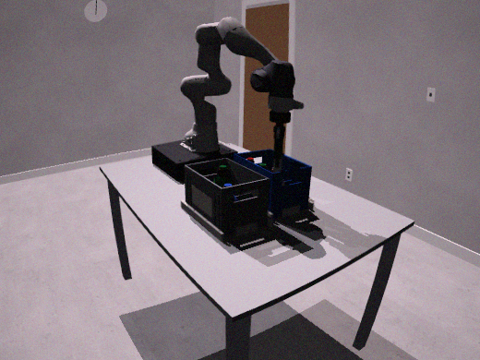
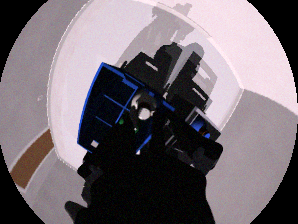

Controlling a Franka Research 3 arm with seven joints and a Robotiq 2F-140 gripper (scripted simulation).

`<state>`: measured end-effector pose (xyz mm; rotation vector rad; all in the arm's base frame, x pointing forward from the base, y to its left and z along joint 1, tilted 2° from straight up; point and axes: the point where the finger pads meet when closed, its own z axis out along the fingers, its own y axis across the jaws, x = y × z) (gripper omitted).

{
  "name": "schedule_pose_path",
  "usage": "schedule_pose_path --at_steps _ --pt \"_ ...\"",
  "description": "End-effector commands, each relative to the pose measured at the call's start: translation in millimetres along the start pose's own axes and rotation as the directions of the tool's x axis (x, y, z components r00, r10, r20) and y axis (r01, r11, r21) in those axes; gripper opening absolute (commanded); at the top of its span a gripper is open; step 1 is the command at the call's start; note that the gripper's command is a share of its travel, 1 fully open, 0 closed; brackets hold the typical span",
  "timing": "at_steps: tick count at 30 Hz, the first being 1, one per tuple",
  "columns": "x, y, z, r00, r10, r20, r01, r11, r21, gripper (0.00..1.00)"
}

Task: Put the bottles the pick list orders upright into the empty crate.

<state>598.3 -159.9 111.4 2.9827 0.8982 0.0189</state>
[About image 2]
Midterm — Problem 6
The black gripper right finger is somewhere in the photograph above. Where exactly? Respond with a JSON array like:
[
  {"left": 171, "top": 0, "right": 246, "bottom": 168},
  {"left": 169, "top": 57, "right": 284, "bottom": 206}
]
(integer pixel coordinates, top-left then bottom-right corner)
[{"left": 146, "top": 101, "right": 223, "bottom": 188}]

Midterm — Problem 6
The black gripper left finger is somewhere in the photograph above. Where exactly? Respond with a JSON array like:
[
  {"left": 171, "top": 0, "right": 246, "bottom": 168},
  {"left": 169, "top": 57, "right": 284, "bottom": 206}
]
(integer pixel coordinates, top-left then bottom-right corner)
[{"left": 77, "top": 105, "right": 138, "bottom": 190}]

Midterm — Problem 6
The blue bottle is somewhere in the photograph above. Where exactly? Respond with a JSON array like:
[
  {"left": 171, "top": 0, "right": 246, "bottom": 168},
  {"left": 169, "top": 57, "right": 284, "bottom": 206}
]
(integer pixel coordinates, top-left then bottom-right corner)
[{"left": 191, "top": 115, "right": 210, "bottom": 138}]

